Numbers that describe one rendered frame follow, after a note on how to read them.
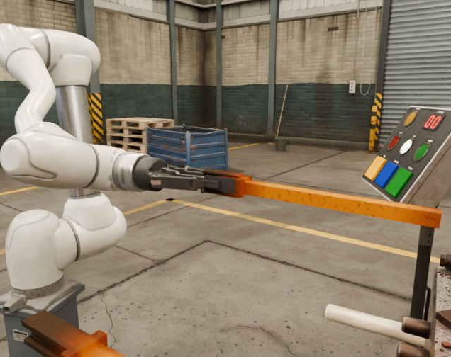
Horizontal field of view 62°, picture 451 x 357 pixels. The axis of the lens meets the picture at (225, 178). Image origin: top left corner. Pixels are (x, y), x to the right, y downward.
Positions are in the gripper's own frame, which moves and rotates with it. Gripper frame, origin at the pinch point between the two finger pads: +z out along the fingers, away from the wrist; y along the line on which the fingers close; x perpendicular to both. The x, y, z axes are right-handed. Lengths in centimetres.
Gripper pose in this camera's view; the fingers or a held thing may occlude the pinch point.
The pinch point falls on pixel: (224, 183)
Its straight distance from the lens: 74.4
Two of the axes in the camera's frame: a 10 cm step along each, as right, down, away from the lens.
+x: -0.1, -9.8, -2.2
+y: -5.0, 1.9, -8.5
